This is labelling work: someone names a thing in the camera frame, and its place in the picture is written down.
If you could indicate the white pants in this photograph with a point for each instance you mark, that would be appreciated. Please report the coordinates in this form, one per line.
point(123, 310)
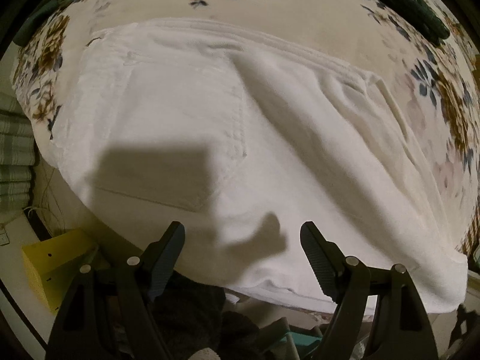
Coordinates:
point(243, 137)

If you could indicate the teal plastic bin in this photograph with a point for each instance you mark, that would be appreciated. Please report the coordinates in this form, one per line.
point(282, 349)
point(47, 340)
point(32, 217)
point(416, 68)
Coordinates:
point(298, 343)

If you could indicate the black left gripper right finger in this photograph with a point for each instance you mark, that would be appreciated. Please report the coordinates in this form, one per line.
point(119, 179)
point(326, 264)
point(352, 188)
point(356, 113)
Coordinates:
point(342, 278)

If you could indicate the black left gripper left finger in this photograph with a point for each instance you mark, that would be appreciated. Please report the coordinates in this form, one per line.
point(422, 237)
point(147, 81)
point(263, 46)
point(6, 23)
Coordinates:
point(150, 273)

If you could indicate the floral cream bed blanket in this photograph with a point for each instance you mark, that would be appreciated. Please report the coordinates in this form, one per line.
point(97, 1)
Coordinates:
point(434, 85)

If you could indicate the green striped curtain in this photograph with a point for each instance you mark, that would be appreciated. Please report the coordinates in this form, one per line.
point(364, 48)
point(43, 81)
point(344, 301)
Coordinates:
point(17, 158)

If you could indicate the dark green cloth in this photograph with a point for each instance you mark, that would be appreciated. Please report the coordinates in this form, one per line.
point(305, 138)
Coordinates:
point(419, 14)

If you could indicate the yellow box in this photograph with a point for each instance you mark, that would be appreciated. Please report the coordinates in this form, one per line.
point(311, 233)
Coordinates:
point(51, 265)

